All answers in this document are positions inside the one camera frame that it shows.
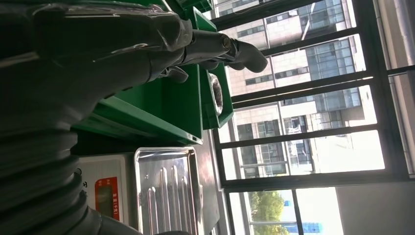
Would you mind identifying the white electronic scale steel tray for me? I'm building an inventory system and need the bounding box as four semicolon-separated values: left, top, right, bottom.
77;146;211;235

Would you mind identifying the green crate with black coils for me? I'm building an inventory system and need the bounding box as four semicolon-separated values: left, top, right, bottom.
193;6;235;130

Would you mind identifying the large empty green crate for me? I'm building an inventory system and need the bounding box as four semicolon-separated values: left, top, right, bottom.
71;63;204;145

